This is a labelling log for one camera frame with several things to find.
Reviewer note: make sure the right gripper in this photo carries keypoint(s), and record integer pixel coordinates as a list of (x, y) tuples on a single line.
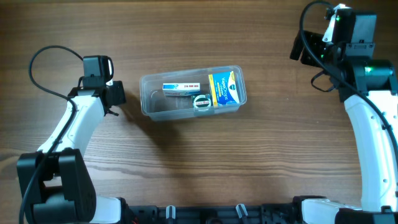
[(315, 40)]

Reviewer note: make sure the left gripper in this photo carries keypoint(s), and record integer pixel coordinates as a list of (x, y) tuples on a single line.
[(120, 97)]

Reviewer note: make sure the white Panadol box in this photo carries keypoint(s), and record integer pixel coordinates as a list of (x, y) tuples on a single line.
[(180, 89)]

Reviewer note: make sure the clear plastic container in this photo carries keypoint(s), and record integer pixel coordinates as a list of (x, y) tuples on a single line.
[(160, 107)]

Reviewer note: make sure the green Zam-Buk box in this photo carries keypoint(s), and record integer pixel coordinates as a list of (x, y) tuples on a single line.
[(201, 102)]

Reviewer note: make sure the blue VapoDrops box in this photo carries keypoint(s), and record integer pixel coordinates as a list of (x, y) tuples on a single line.
[(223, 89)]

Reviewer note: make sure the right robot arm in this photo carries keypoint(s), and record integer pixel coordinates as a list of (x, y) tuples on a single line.
[(368, 89)]

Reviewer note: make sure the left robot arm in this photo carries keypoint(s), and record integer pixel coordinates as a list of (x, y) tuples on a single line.
[(54, 181)]

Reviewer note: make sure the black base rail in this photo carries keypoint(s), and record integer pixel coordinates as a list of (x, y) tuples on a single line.
[(268, 213)]

